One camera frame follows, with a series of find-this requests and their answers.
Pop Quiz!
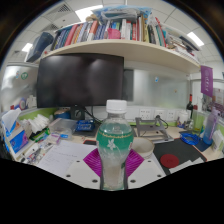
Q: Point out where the dark wine bottle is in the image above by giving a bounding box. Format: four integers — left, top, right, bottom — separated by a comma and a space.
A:
185, 93, 195, 121

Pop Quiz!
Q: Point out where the green-labelled clear drink bottle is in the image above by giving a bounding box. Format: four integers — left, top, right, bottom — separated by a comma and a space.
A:
95, 99, 135, 192

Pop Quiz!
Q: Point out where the blue tissue box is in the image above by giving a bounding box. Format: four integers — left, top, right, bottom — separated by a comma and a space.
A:
0, 108, 30, 158

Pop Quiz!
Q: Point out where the small blue box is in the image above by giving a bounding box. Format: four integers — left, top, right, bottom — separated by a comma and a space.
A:
75, 119, 96, 133

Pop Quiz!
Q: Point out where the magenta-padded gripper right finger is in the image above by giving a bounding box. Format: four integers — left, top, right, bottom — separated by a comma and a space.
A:
125, 148, 167, 191

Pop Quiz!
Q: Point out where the white round container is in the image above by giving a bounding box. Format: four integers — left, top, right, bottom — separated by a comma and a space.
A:
178, 109, 190, 126

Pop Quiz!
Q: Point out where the coiled blue cable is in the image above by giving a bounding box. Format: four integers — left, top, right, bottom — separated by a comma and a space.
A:
179, 132, 200, 147

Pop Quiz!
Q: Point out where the white tissue pack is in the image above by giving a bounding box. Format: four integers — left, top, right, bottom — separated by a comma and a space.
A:
211, 129, 224, 152

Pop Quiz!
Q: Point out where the white wall socket row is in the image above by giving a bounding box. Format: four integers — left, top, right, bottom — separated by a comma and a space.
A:
138, 106, 178, 122

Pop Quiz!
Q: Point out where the clear plastic box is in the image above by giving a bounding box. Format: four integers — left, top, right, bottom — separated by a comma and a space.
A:
48, 118, 78, 136

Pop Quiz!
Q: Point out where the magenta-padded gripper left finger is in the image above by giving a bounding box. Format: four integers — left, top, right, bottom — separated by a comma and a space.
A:
64, 148, 104, 191

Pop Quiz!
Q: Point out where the white paper slip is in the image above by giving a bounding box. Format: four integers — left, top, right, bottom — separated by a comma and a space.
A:
168, 159, 195, 175

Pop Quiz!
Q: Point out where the purple hanging pennant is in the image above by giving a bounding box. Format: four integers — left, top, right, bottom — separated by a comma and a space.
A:
200, 65, 214, 98

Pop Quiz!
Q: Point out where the black cable tangle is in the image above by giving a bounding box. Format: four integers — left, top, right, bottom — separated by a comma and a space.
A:
83, 106, 103, 125

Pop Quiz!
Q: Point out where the white tissue pile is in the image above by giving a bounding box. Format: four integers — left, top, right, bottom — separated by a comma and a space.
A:
28, 114, 51, 134

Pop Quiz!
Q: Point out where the black desk mat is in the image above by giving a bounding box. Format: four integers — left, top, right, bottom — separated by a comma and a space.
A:
153, 138, 208, 175

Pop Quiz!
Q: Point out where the flat round red coaster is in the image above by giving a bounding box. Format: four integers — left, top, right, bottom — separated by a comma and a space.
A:
159, 153, 180, 169

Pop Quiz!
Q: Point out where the black computer monitor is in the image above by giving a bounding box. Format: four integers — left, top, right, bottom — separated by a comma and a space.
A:
35, 53, 125, 122

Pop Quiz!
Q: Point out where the translucent purple water bottle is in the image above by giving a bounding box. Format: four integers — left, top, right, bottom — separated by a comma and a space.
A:
202, 107, 221, 145

